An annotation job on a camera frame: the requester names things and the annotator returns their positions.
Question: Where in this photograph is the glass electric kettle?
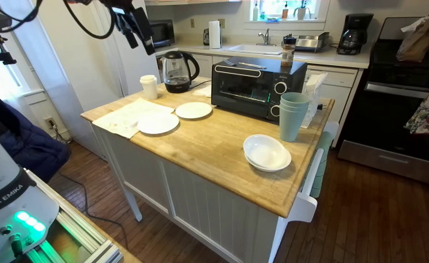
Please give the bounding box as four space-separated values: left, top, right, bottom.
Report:
161 50 200 94

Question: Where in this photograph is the toaster oven door handle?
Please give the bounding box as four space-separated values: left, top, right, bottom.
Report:
214 65 262 78

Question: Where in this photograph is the tap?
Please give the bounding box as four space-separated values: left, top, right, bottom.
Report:
257 28 272 46

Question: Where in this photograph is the black cable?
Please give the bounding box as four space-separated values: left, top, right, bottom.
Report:
51 126 130 250
189 79 212 89

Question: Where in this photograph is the spice bottle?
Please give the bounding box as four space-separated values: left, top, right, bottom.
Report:
281 35 297 68

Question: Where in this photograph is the white refrigerator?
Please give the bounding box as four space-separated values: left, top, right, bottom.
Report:
89 0 161 110

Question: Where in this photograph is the brown paper bag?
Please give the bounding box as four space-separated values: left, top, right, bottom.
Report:
396 14 429 63

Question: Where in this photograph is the stack of teal cups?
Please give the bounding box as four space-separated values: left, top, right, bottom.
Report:
279 92 311 142

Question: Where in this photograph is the flat white plate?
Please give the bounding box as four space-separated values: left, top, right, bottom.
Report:
137 112 180 135
175 102 213 120

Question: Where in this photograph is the white paper cup with lid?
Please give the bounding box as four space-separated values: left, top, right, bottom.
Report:
140 75 159 100

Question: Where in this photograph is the white napkin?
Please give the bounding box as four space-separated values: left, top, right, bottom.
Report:
192 84 212 98

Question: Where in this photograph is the dark blue jacket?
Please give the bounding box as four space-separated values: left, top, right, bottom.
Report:
0 89 72 183

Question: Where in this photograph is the window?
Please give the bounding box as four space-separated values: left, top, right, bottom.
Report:
244 0 331 31

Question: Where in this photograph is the paper towel roll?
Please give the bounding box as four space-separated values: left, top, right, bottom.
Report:
208 20 222 50

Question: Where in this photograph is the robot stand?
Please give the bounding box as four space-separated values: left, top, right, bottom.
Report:
24 168 142 263

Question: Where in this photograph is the toaster oven door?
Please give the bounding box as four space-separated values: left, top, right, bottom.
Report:
212 65 274 112

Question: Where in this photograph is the sink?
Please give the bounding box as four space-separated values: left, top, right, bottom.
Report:
226 43 284 56

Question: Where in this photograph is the black stove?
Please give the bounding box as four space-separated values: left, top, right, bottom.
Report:
337 16 429 189

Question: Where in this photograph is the silver knife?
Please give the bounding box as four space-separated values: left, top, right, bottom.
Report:
223 59 268 70

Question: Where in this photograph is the white vase with plant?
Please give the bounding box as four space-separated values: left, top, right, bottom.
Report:
294 0 312 20

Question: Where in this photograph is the silver toaster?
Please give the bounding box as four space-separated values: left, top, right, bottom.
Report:
294 32 330 53

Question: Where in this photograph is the white cloth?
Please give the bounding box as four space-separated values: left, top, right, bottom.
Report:
92 98 175 140

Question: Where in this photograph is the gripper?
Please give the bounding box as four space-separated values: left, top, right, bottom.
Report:
102 0 156 56

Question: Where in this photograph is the black microwave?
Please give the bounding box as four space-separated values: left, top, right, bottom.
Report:
149 19 176 48

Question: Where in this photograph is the floral towel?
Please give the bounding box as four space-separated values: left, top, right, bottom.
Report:
404 92 429 135

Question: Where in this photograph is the black toaster oven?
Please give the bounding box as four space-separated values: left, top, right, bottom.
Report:
211 56 308 122

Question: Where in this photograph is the black coffee maker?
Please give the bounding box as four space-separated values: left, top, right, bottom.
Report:
336 13 375 56

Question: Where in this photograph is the teal towel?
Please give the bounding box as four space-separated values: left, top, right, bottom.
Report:
302 131 334 199

